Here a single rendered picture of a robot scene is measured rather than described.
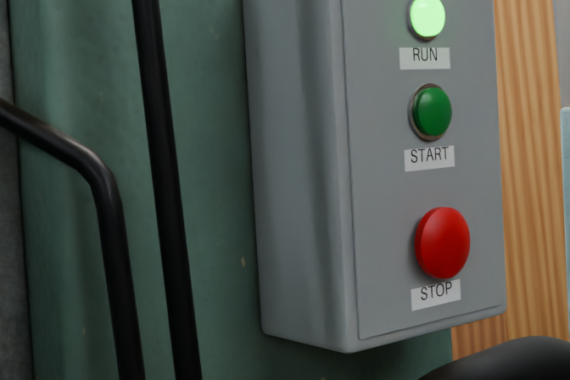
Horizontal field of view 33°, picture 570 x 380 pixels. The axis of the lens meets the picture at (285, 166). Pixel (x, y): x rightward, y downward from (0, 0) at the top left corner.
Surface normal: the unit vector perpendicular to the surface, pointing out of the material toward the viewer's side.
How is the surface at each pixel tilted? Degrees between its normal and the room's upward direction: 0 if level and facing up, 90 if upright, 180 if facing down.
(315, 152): 90
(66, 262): 90
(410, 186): 90
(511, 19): 87
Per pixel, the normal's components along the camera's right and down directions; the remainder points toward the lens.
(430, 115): 0.57, 0.03
